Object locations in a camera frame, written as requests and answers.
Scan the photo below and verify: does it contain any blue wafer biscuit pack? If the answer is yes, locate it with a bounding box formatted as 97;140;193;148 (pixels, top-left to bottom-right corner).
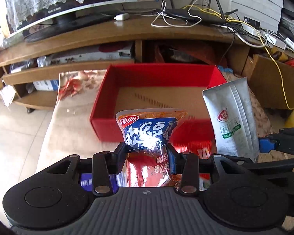
80;173;119;194

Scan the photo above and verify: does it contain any black wifi router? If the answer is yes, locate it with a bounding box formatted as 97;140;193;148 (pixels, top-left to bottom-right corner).
164;0;238;25

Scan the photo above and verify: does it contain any yellow cable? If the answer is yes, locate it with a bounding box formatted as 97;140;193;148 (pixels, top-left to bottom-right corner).
182;4;294;110

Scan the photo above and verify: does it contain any silver snack pouch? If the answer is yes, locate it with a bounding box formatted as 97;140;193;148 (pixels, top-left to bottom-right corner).
202;78;260;162

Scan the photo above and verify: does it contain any red cardboard box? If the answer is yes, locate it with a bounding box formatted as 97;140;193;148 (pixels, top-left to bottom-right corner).
90;63;226;145

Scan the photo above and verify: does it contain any blue white box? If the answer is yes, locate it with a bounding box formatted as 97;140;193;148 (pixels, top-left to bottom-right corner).
33;80;59;91

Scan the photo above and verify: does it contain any white cable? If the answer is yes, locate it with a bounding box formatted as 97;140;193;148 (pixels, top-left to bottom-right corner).
150;0;203;28

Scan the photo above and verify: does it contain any silver media player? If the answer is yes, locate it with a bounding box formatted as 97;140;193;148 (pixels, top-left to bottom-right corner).
36;42;133;67

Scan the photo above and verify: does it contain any wooden TV stand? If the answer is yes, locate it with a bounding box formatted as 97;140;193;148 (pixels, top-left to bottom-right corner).
0;14;260;110

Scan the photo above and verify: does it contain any white power strip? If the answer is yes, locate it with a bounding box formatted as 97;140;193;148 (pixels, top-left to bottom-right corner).
241;23;294;54

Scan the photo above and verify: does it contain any black monitor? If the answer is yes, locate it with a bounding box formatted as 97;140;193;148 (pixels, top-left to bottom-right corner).
2;0;160;44

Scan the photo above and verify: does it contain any blue orange spicy snack bag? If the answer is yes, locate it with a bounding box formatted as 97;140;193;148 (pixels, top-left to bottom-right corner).
116;108;187;187

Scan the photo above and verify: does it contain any brown cardboard box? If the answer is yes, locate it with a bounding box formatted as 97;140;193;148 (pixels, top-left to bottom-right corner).
242;55;294;109

